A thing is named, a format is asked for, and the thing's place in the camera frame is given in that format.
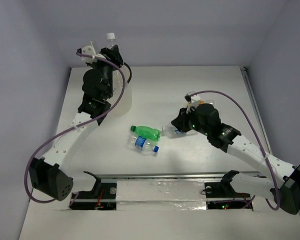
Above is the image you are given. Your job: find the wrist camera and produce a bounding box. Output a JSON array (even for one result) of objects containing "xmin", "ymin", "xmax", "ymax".
[
  {"xmin": 184, "ymin": 91, "xmax": 205, "ymax": 114},
  {"xmin": 77, "ymin": 40, "xmax": 99, "ymax": 64}
]

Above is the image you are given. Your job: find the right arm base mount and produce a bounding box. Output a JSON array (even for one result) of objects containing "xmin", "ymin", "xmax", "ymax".
[{"xmin": 200, "ymin": 170, "xmax": 253, "ymax": 210}]

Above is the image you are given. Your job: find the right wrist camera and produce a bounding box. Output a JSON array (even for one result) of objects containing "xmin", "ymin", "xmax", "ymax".
[{"xmin": 184, "ymin": 91, "xmax": 205, "ymax": 114}]

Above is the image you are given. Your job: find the clear bottle lemon label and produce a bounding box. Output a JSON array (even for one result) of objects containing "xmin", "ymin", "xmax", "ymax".
[{"xmin": 161, "ymin": 125, "xmax": 186, "ymax": 139}]

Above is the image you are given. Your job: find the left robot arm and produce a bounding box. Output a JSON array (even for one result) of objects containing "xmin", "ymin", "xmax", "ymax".
[{"xmin": 23, "ymin": 45, "xmax": 125, "ymax": 204}]

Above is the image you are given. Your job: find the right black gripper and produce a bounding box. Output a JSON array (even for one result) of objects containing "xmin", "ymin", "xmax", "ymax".
[{"xmin": 170, "ymin": 105, "xmax": 210, "ymax": 136}]

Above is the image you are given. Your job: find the clear bottle white cap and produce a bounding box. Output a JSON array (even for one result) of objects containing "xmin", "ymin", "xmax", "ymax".
[{"xmin": 106, "ymin": 32, "xmax": 122, "ymax": 94}]

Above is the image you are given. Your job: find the clear bottle yellow cap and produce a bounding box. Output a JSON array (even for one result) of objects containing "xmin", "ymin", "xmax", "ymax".
[{"xmin": 187, "ymin": 99, "xmax": 215, "ymax": 108}]

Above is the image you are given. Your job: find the green plastic bottle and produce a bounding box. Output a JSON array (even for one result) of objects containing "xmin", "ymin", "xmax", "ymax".
[{"xmin": 130, "ymin": 125, "xmax": 161, "ymax": 142}]

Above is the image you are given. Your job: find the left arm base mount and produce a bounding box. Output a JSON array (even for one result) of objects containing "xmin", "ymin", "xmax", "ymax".
[{"xmin": 69, "ymin": 171, "xmax": 117, "ymax": 211}]

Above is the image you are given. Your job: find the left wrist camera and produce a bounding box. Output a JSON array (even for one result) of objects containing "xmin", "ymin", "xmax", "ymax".
[{"xmin": 77, "ymin": 40, "xmax": 99, "ymax": 64}]

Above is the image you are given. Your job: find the white bin black rim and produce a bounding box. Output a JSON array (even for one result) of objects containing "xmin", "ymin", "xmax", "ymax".
[{"xmin": 108, "ymin": 63, "xmax": 132, "ymax": 117}]

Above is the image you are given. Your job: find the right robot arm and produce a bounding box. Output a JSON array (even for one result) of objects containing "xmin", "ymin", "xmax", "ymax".
[{"xmin": 171, "ymin": 103, "xmax": 300, "ymax": 215}]

